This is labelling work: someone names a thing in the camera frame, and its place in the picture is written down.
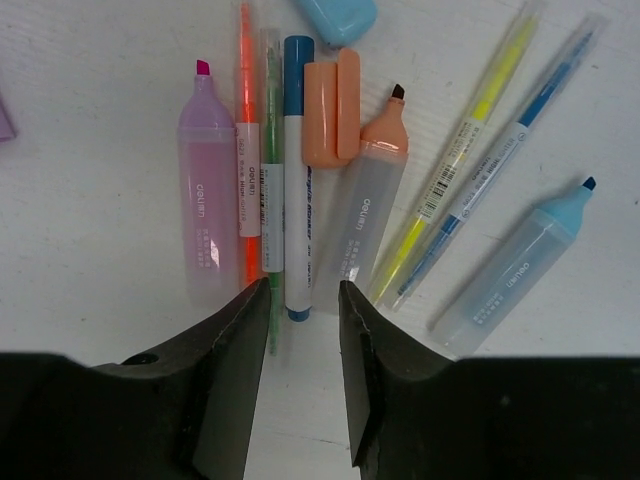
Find thin orange highlighter pen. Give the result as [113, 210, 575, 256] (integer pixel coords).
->
[235, 1, 261, 285]

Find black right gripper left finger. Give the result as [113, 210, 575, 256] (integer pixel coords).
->
[1, 279, 271, 479]

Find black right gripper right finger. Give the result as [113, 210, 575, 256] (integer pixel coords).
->
[338, 281, 639, 479]

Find light blue highlighter body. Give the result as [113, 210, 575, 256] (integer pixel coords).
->
[430, 177, 596, 357]

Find light blue highlighter cap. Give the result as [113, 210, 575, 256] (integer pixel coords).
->
[294, 0, 378, 49]

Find thin yellow highlighter pen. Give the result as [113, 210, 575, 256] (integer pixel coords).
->
[367, 1, 544, 306]

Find thin green highlighter pen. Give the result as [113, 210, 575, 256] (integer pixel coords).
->
[260, 28, 284, 355]

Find thin blue highlighter pen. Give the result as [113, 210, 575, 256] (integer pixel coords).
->
[381, 13, 607, 311]

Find purple highlighter cap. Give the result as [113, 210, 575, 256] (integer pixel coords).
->
[0, 93, 18, 143]

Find orange highlighter cap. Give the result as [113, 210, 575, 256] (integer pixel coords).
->
[302, 48, 361, 169]

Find purple highlighter body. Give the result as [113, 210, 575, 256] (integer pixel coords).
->
[177, 59, 240, 310]

